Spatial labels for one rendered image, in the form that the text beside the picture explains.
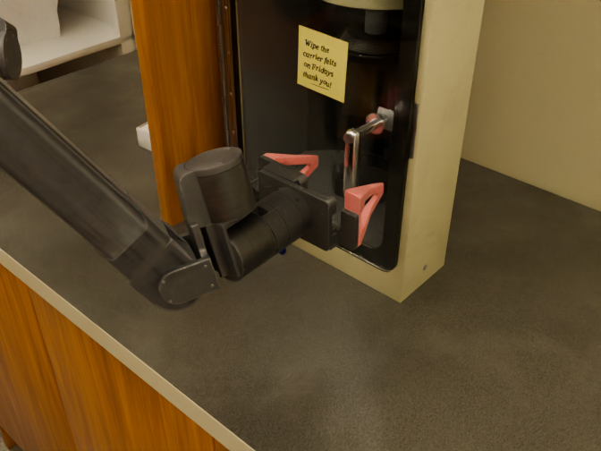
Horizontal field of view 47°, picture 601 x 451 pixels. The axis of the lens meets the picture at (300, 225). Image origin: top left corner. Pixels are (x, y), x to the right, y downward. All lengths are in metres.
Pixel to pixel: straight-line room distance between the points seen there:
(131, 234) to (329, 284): 0.40
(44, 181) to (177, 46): 0.42
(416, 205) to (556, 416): 0.29
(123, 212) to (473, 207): 0.67
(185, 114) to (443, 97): 0.40
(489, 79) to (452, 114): 0.40
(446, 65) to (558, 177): 0.50
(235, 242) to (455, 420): 0.33
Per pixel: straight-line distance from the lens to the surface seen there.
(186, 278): 0.67
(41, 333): 1.29
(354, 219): 0.73
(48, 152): 0.63
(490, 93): 1.27
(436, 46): 0.78
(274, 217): 0.71
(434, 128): 0.84
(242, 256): 0.68
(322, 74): 0.86
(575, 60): 1.19
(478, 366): 0.90
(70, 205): 0.65
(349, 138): 0.79
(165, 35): 0.98
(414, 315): 0.95
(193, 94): 1.04
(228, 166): 0.65
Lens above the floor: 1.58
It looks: 36 degrees down
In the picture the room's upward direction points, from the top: straight up
